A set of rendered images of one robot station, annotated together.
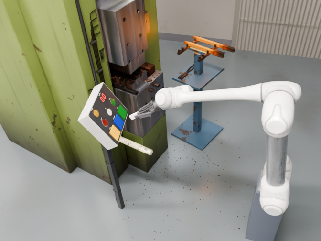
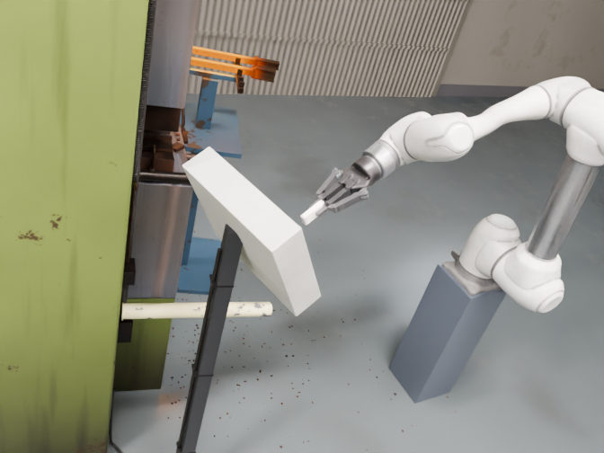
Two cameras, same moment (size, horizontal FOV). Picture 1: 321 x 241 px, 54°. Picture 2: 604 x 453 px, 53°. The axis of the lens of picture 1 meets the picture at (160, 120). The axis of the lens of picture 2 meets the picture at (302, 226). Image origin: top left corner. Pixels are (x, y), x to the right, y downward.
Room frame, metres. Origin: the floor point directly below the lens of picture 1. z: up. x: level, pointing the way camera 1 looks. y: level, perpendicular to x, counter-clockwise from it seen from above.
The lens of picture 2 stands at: (0.88, 1.28, 1.87)
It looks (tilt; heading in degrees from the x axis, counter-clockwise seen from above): 34 degrees down; 300
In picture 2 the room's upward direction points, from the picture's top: 16 degrees clockwise
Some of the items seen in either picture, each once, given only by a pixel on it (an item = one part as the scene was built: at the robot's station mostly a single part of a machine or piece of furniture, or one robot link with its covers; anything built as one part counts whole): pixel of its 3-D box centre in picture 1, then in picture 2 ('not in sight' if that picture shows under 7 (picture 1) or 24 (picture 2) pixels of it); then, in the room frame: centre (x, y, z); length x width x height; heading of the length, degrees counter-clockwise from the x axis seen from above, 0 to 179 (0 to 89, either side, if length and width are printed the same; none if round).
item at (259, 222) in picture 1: (265, 209); (444, 332); (1.23, -0.71, 0.30); 0.20 x 0.20 x 0.60; 67
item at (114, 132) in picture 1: (114, 133); not in sight; (1.42, 0.29, 1.01); 0.07 x 0.05 x 0.07; 169
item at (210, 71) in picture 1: (198, 73); (202, 127); (2.41, -0.38, 0.74); 0.40 x 0.30 x 0.02; 137
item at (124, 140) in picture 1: (127, 142); (199, 310); (1.72, 0.27, 0.62); 0.44 x 0.05 x 0.05; 54
